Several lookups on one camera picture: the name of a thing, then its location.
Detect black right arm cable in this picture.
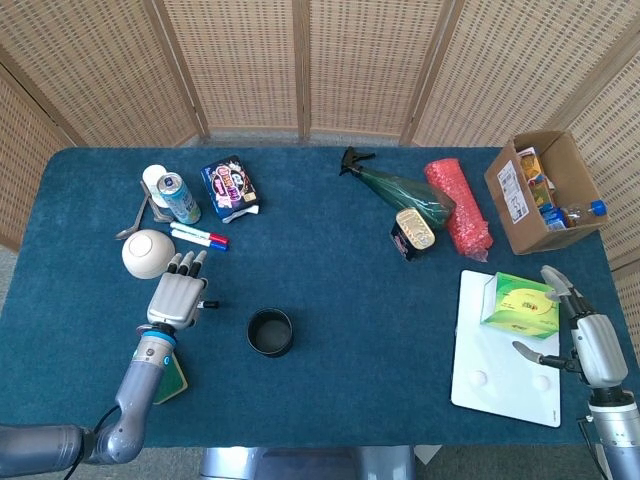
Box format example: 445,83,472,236
578,414,605,480

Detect yellow orange snack packets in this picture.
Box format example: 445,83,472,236
516,146,557,212

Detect green spray bottle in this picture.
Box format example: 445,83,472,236
338,146,457,231

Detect white board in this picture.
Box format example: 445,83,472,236
450,269,563,429

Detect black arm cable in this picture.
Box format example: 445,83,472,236
578,414,605,480
62,404,121,480

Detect metal fork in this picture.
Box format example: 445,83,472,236
139,179,174,224

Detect black round cup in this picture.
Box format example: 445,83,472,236
245,306,294,360

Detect green tissue box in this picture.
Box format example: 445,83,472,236
479,272,561,346

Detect beige upturned bowl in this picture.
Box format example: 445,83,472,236
121,227,177,280

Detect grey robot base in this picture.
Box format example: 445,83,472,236
198,445,417,480

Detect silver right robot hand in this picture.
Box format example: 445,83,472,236
511,264,630,389

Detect red bubble wrap roll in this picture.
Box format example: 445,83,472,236
423,157,495,263

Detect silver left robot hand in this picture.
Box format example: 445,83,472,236
146,250,211,332

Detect green and yellow sponge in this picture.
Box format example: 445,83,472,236
151,356,190,406

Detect dark blue snack package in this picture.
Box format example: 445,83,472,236
200,155,261,225

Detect clear bottle with blue cap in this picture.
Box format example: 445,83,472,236
559,199,609,227

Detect white paper cup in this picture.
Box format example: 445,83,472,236
141,164,168,209

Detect white blue tube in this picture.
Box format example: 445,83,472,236
170,229,229,252

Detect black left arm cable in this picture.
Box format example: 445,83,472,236
62,404,121,480

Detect metal spoon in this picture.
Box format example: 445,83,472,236
114,193,151,242

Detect blue snack packet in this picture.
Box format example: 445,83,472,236
539,204,569,233

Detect brown cardboard box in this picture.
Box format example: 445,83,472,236
483,130,610,256

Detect light blue drink can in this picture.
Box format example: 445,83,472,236
156,172,203,225

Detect wicker folding screen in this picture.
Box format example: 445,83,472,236
0,0,640,361

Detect white marker with red cap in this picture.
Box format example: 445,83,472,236
169,221,231,246

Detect black tin with gold lid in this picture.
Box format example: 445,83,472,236
389,207,437,264

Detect blue felt table cover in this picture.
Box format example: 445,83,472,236
0,146,640,449

